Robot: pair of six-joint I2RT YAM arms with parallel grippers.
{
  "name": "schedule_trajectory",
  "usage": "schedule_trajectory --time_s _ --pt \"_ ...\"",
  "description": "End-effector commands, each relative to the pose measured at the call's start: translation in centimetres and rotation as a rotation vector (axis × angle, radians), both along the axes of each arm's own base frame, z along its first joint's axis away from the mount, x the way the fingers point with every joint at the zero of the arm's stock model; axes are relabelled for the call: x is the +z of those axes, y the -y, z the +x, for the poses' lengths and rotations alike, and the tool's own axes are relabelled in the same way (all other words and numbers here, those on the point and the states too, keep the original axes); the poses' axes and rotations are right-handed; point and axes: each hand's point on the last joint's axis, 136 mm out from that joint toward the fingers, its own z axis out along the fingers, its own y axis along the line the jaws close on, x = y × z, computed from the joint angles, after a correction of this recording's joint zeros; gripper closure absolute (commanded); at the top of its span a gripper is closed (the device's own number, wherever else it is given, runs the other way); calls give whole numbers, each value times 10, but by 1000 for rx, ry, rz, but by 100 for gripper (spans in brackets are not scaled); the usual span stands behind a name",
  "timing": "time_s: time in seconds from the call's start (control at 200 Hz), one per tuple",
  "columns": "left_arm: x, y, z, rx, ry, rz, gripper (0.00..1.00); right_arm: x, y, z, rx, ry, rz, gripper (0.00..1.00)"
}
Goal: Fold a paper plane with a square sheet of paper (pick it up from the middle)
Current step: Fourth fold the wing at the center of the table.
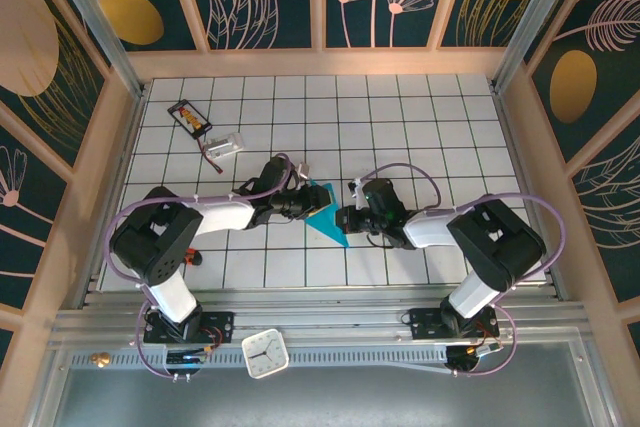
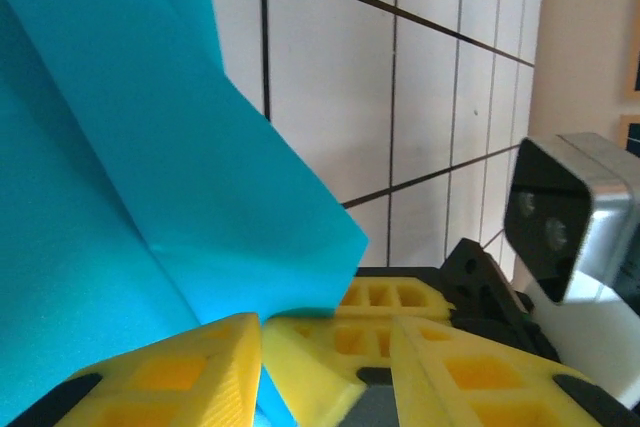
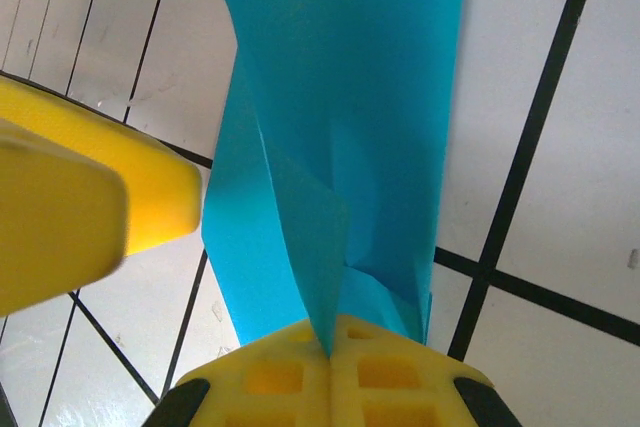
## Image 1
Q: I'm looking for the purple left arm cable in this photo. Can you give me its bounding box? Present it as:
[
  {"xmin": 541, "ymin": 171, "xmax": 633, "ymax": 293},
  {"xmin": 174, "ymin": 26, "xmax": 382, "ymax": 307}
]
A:
[{"xmin": 104, "ymin": 152, "xmax": 296, "ymax": 381}]

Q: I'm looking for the black board with yellow connectors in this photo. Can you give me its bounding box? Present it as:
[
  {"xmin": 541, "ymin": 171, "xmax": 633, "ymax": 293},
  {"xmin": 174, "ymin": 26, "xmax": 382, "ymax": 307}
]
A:
[{"xmin": 167, "ymin": 99, "xmax": 213, "ymax": 140}]

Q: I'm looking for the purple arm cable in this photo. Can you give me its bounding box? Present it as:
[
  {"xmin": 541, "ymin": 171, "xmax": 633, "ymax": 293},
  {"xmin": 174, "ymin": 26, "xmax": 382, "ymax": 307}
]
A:
[
  {"xmin": 364, "ymin": 162, "xmax": 568, "ymax": 378},
  {"xmin": 104, "ymin": 152, "xmax": 296, "ymax": 381}
]

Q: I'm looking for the white square clock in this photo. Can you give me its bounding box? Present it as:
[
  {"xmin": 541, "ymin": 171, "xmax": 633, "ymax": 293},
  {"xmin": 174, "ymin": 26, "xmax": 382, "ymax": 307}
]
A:
[{"xmin": 241, "ymin": 328, "xmax": 291, "ymax": 379}]

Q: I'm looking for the aluminium frame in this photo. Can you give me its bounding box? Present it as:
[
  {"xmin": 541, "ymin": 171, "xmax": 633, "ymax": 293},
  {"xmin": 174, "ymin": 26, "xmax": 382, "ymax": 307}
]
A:
[{"xmin": 29, "ymin": 0, "xmax": 621, "ymax": 427}]

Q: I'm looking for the small electronics board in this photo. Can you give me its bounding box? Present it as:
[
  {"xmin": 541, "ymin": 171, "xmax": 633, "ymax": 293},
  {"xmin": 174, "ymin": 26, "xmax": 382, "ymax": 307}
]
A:
[
  {"xmin": 163, "ymin": 344, "xmax": 224, "ymax": 382},
  {"xmin": 446, "ymin": 341, "xmax": 504, "ymax": 374}
]

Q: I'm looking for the blue cloth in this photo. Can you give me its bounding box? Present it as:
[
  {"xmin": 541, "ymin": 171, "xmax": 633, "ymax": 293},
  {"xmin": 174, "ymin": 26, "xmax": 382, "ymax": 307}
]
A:
[{"xmin": 304, "ymin": 179, "xmax": 350, "ymax": 249}]

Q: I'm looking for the grey metal sheet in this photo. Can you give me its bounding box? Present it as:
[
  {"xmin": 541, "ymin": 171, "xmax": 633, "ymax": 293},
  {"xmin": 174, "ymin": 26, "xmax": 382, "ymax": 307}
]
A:
[{"xmin": 49, "ymin": 341, "xmax": 601, "ymax": 427}]

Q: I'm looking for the red black wire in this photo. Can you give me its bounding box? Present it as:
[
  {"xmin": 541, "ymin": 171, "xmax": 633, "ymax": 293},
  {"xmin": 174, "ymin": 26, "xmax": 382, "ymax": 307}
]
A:
[{"xmin": 193, "ymin": 134, "xmax": 225, "ymax": 174}]

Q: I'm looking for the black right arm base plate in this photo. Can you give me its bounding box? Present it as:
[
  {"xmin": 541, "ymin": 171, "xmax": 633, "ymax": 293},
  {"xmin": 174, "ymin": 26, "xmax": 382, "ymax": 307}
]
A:
[{"xmin": 409, "ymin": 306, "xmax": 500, "ymax": 341}]

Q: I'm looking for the grey slotted cable duct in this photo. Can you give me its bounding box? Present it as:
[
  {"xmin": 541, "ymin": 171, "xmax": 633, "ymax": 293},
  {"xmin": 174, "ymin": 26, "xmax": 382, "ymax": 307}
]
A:
[{"xmin": 69, "ymin": 349, "xmax": 451, "ymax": 373}]

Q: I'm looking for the clear plastic box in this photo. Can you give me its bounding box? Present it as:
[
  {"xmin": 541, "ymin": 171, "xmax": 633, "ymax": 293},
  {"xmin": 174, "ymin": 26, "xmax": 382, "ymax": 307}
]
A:
[{"xmin": 206, "ymin": 131, "xmax": 246, "ymax": 158}]

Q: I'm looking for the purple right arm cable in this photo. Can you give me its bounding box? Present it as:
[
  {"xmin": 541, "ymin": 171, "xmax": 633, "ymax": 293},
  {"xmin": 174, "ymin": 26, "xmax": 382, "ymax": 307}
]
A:
[{"xmin": 364, "ymin": 162, "xmax": 568, "ymax": 378}]

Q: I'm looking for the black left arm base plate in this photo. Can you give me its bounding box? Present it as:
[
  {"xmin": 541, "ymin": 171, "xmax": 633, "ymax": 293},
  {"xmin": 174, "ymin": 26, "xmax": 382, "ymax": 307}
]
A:
[{"xmin": 143, "ymin": 310, "xmax": 235, "ymax": 344}]

